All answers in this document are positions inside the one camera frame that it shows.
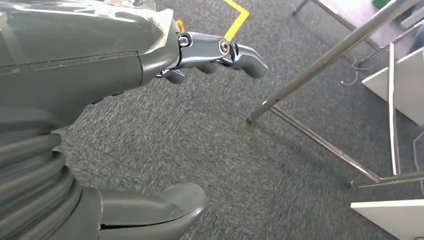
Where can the yellow floor tape square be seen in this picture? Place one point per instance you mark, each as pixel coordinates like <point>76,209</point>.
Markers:
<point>241,22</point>

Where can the stainless steel table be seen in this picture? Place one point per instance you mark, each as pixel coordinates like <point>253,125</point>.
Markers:
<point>299,8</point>

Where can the stainless steel workbench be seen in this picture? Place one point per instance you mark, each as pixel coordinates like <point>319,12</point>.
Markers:
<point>331,60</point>

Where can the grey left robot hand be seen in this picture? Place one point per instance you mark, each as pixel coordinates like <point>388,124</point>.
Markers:
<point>82,66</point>

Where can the white partition panel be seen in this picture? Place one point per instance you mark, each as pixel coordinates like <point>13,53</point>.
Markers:
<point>410,89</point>
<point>397,218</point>

